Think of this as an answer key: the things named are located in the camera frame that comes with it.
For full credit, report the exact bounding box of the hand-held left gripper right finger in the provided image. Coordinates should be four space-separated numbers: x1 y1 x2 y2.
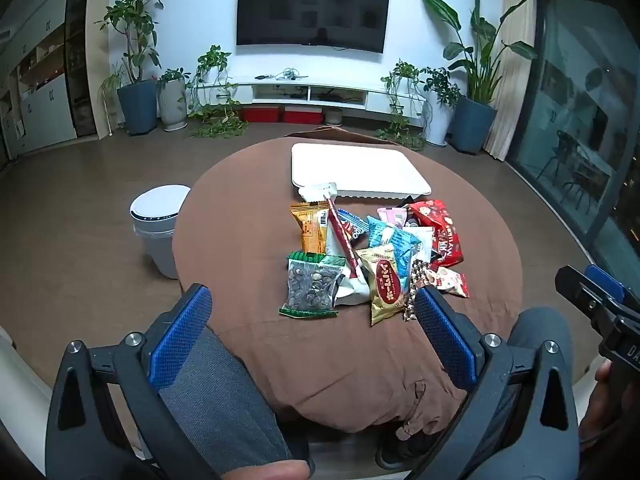
414 285 583 480

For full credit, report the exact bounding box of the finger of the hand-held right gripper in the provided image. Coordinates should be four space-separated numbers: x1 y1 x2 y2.
555 265 621 333
584 263 640 312

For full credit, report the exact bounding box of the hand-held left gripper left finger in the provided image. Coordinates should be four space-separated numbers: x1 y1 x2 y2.
45 282 213 480

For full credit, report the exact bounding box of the small red and white packet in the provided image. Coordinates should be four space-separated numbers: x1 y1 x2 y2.
432 266 471 298

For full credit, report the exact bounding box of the brown patterned snack packet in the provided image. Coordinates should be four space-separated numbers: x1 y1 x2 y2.
402 260 441 322

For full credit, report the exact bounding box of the gold snack packet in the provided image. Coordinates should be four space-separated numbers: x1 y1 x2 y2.
356 244 408 327

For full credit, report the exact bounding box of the light blue snack packet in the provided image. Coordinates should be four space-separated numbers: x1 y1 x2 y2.
366 216 422 293

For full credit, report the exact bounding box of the red chocolate ball packet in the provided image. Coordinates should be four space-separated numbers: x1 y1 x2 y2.
409 200 465 267

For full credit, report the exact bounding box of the pink snack packet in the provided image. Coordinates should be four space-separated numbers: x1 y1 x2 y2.
377 206 411 226

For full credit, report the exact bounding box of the white packet with red stripe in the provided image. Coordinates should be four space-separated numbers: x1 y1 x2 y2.
298 182 373 308

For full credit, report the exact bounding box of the blue striped cookie packet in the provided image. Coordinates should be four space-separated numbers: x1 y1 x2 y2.
336 208 370 251

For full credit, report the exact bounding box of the green packet of nuts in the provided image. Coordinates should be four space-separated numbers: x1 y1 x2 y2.
278 251 347 320

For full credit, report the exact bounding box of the orange snack packet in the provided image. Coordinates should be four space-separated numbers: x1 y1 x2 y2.
290 201 332 256

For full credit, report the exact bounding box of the white foam tray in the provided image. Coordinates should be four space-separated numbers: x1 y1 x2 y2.
291 143 432 203

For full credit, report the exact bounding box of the person's right hand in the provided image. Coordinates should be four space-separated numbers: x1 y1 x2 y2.
580 360 640 443

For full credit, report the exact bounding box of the person's right leg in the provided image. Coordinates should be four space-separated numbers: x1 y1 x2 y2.
507 307 576 386

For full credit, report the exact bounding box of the person's leg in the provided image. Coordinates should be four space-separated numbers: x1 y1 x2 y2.
507 307 576 386
155 330 311 480

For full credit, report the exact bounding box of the person's left leg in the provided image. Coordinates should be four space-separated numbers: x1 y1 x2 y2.
155 330 311 480

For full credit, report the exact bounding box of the black shoe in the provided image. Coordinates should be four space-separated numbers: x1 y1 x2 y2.
375 430 451 471

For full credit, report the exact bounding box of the white lidded trash bin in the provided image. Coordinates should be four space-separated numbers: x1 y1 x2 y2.
129 184 193 280

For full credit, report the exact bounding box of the glass sliding door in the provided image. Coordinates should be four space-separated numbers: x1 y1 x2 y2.
505 0 640 281

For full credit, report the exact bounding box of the broad-leaf plant in blue pot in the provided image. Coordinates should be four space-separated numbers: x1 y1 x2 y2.
421 0 538 155

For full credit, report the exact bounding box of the bushy plant in white pot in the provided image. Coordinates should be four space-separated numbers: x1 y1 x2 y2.
419 66 462 147

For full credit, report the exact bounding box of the trailing vine plant on cabinet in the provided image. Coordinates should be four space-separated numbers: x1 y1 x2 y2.
375 58 426 151

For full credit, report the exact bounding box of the small plant in ribbed pot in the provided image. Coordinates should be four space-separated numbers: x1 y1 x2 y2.
156 67 190 132

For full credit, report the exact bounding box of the beige curtain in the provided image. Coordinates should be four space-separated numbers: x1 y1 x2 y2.
482 0 536 162

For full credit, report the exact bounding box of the tall tree in blue pot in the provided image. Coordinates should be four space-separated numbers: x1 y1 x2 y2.
95 0 165 136

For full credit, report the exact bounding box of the trailing pothos plant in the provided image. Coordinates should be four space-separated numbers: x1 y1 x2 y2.
186 45 249 139

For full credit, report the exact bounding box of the white television cabinet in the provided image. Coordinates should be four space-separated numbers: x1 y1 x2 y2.
197 79 433 111

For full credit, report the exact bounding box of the white wall cabinet with shelves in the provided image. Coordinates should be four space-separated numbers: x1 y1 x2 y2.
0 0 98 161

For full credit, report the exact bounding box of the wall-mounted black television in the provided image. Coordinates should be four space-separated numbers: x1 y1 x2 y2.
235 0 391 54

